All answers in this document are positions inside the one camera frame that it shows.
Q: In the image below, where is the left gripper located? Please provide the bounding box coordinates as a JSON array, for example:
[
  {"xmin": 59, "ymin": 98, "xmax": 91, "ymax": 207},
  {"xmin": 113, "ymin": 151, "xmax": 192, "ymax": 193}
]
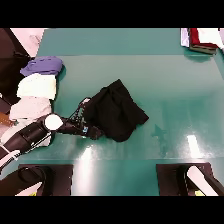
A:
[{"xmin": 81, "ymin": 124, "xmax": 105, "ymax": 141}]

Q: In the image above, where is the grey garment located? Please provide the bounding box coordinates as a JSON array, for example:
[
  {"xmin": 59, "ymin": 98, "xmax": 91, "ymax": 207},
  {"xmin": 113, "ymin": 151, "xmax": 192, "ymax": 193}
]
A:
[{"xmin": 189, "ymin": 43, "xmax": 218, "ymax": 56}]

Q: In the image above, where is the black garment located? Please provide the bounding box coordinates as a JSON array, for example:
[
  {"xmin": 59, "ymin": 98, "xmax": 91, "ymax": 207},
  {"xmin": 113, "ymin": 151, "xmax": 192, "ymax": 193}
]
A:
[{"xmin": 83, "ymin": 78, "xmax": 150, "ymax": 143}]

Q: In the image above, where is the pale pink garment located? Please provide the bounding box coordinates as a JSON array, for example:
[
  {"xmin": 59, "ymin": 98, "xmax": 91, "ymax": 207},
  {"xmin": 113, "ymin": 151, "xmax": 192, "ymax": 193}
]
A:
[{"xmin": 8, "ymin": 96, "xmax": 53, "ymax": 122}]

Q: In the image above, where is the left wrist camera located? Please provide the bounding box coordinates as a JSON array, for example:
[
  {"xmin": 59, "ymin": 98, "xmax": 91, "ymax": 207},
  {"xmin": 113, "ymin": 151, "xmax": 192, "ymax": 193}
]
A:
[{"xmin": 73, "ymin": 97, "xmax": 92, "ymax": 123}]

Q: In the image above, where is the purple garment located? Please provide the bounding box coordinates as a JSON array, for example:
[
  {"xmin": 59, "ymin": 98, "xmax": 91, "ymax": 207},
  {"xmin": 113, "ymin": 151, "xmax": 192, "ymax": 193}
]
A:
[{"xmin": 19, "ymin": 55, "xmax": 65, "ymax": 78}]

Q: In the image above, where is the cream garment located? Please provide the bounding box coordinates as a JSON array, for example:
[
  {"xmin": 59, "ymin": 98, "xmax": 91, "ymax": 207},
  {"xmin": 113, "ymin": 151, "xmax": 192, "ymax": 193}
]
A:
[{"xmin": 16, "ymin": 73, "xmax": 58, "ymax": 101}]

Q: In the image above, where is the red garment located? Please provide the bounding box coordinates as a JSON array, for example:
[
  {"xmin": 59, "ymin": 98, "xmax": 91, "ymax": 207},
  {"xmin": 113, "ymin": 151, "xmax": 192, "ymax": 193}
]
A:
[{"xmin": 188, "ymin": 27, "xmax": 220, "ymax": 51}]

